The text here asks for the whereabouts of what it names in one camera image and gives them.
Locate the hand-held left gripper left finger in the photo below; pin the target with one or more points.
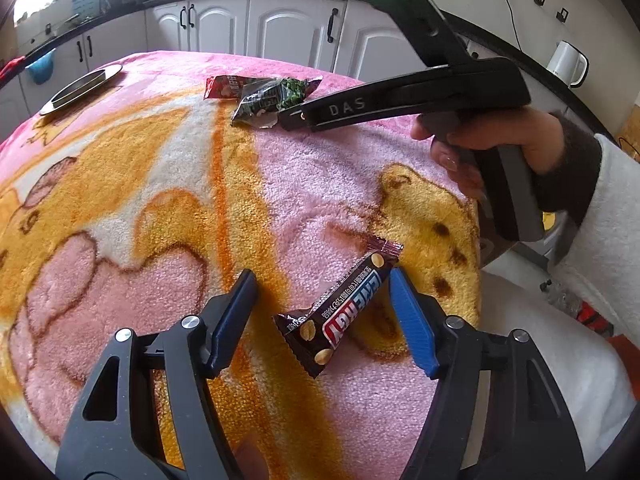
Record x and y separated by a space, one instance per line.
232 310

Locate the row of white cabinet doors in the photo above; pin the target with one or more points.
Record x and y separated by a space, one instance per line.
220 25

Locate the red snack wrapper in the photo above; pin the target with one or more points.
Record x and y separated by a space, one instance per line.
222 87

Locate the white electric kettle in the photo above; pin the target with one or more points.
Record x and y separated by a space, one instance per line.
567 62

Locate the pink printed blanket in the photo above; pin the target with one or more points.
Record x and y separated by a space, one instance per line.
300 185

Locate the clear plastic bottle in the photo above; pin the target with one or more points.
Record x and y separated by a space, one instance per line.
565 300

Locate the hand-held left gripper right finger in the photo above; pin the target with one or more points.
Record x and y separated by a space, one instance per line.
412 320

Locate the person's white fleece clothing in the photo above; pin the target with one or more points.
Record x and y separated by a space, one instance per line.
550 360

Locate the brown chocolate bar wrapper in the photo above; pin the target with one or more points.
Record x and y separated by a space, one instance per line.
340 310

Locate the person's right hand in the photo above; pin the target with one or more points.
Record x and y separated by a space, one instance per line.
530 135

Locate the green snack wrapper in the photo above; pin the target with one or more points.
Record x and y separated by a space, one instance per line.
265 97

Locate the red cloth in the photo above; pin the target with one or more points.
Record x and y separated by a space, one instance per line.
12 66

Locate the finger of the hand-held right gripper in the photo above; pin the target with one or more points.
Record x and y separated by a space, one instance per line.
295 117

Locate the teal dish rack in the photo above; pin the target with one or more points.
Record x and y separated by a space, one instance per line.
87 0

